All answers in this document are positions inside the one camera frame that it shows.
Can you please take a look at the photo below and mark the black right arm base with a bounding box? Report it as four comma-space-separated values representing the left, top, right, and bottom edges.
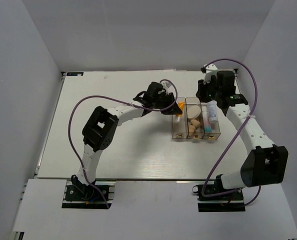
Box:
192, 184, 246, 213

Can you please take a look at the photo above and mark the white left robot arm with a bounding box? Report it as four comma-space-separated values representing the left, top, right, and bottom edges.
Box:
71, 79, 183, 200

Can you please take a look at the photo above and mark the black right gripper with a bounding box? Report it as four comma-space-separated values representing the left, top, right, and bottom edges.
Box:
195, 76, 222, 103

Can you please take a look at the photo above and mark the white spray bottle clear cap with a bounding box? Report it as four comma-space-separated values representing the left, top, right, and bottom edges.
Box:
207, 100, 218, 124

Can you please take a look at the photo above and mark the clear organizer bin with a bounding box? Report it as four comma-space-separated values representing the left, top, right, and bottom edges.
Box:
185, 97, 204, 140
201, 103, 221, 140
171, 97, 189, 140

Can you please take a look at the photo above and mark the pink teal gradient spray bottle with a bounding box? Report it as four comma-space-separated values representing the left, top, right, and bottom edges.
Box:
201, 105, 212, 133

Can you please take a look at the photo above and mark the clear organizer bin left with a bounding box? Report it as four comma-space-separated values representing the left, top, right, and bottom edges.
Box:
171, 97, 189, 140

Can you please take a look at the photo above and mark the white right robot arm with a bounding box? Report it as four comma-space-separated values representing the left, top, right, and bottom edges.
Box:
196, 70, 289, 200

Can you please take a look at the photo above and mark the clear organizer bin right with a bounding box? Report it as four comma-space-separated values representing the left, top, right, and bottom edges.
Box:
201, 103, 221, 140

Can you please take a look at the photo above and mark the orange cream tube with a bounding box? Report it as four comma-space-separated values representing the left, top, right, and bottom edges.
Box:
174, 101, 185, 123

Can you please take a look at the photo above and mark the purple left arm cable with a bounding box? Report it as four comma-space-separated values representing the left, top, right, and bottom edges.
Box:
68, 79, 178, 210

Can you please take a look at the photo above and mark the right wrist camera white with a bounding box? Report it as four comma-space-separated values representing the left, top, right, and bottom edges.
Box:
201, 63, 219, 85

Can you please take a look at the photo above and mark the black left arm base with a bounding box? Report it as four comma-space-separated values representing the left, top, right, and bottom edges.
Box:
61, 181, 116, 210

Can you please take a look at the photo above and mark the round beige powder puff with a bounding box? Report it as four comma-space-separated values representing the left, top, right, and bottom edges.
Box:
187, 104, 201, 120

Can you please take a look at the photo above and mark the beige makeup sponge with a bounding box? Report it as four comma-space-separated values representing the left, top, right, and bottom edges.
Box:
190, 119, 201, 129
188, 125, 196, 134

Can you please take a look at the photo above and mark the clear organizer bin middle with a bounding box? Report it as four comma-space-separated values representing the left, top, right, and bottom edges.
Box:
185, 97, 204, 140

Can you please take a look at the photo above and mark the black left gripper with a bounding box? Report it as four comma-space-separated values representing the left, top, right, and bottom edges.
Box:
152, 92, 183, 115

